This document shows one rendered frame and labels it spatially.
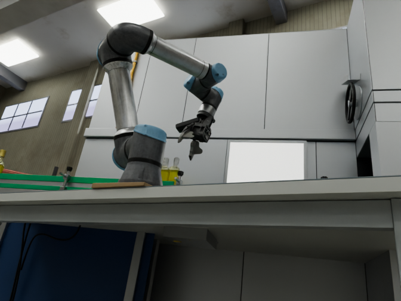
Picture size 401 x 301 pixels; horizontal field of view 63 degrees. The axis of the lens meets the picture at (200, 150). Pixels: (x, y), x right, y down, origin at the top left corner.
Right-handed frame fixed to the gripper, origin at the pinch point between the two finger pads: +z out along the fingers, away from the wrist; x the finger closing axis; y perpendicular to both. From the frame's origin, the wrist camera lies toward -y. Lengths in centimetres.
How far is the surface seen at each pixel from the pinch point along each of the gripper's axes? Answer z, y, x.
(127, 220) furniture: 40, 13, -30
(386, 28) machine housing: -92, 66, 11
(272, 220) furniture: 29, 55, -35
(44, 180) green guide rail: 30, -74, 7
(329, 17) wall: -442, -43, 285
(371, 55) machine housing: -75, 62, 11
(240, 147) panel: -30, 6, 41
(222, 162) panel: -18.5, -0.6, 40.6
